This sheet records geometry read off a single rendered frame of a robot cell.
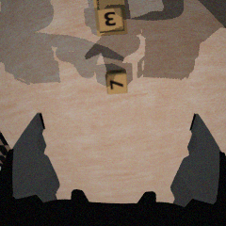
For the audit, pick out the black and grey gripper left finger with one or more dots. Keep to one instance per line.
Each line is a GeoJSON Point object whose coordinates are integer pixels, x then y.
{"type": "Point", "coordinates": [27, 177]}

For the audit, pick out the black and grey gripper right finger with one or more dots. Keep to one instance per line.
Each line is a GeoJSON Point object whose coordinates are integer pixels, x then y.
{"type": "Point", "coordinates": [200, 182]}

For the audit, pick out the tan wooden number cube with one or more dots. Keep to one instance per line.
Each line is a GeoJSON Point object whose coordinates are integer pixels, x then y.
{"type": "Point", "coordinates": [110, 19]}
{"type": "Point", "coordinates": [116, 81]}

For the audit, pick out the brown wooden tray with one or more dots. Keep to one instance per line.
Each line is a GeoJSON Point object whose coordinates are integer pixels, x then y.
{"type": "Point", "coordinates": [100, 4]}

